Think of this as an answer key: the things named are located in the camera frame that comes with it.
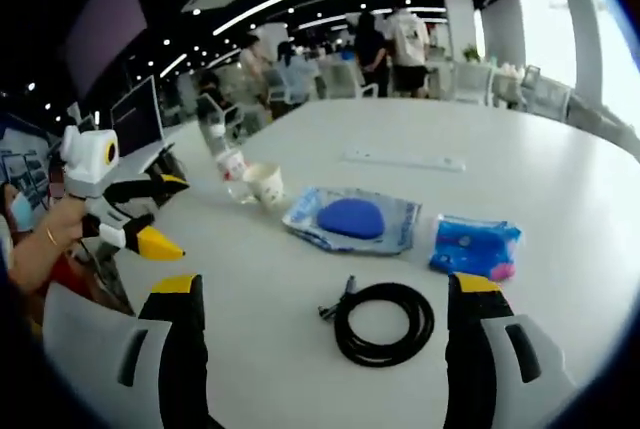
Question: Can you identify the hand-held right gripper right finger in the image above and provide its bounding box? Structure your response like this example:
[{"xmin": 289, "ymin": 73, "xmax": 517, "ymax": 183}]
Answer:
[{"xmin": 443, "ymin": 271, "xmax": 576, "ymax": 429}]

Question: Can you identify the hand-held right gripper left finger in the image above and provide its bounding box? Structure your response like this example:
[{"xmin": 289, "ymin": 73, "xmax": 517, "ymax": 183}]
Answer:
[{"xmin": 42, "ymin": 273, "xmax": 209, "ymax": 429}]

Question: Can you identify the clear bottle item red label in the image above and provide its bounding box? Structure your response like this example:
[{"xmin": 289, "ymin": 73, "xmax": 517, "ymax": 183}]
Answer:
[{"xmin": 198, "ymin": 118, "xmax": 257, "ymax": 206}]

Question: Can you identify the translucent plastic cup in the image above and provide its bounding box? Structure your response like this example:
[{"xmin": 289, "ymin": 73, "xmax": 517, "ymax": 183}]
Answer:
[{"xmin": 242, "ymin": 162, "xmax": 286, "ymax": 213}]

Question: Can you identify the blue wipes pack item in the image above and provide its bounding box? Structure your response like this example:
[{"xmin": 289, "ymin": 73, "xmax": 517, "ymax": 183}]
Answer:
[{"xmin": 428, "ymin": 213, "xmax": 523, "ymax": 281}]

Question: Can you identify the black cable item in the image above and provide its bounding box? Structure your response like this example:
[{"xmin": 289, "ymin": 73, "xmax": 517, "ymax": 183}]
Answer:
[{"xmin": 318, "ymin": 274, "xmax": 436, "ymax": 369}]

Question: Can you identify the blue pad packet item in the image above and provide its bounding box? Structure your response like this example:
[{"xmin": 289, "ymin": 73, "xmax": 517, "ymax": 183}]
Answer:
[{"xmin": 282, "ymin": 185, "xmax": 422, "ymax": 256}]

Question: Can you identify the person's left hand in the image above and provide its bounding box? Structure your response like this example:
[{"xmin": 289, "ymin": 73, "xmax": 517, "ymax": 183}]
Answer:
[{"xmin": 42, "ymin": 196, "xmax": 91, "ymax": 246}]

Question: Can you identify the white side desk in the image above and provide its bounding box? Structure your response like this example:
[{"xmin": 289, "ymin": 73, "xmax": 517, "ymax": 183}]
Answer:
[{"xmin": 112, "ymin": 141, "xmax": 179, "ymax": 178}]

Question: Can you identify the standing dark monitor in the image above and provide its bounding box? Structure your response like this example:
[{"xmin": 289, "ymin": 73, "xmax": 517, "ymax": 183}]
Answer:
[{"xmin": 109, "ymin": 75, "xmax": 166, "ymax": 158}]

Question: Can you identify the red cloth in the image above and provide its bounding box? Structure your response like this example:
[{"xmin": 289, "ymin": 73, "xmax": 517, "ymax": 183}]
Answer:
[{"xmin": 47, "ymin": 248, "xmax": 126, "ymax": 310}]

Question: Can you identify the person's masked head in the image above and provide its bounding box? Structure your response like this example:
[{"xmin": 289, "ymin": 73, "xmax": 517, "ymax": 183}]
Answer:
[{"xmin": 0, "ymin": 183, "xmax": 36, "ymax": 235}]

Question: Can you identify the grey office chair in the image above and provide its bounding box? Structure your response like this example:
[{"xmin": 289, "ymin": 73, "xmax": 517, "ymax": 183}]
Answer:
[{"xmin": 199, "ymin": 93, "xmax": 259, "ymax": 145}]

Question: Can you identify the white table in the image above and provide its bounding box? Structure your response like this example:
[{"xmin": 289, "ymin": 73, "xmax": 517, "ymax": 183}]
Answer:
[{"xmin": 119, "ymin": 97, "xmax": 640, "ymax": 429}]

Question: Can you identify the white power strip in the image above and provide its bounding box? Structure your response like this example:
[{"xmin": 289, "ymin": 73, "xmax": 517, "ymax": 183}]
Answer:
[{"xmin": 343, "ymin": 147, "xmax": 467, "ymax": 173}]

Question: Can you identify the white office chair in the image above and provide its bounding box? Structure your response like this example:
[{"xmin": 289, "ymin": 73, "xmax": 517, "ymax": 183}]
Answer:
[
  {"xmin": 527, "ymin": 79, "xmax": 571, "ymax": 123},
  {"xmin": 452, "ymin": 62, "xmax": 494, "ymax": 103}
]

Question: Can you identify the large window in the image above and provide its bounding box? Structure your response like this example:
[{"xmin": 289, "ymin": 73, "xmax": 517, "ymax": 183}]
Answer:
[{"xmin": 519, "ymin": 0, "xmax": 576, "ymax": 88}]

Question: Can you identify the blue wall poster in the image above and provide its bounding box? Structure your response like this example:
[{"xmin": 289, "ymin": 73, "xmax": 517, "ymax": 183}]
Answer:
[{"xmin": 0, "ymin": 143, "xmax": 51, "ymax": 200}]

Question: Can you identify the large dark wall screen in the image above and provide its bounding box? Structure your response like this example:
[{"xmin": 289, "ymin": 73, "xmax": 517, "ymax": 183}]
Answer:
[{"xmin": 62, "ymin": 0, "xmax": 150, "ymax": 100}]

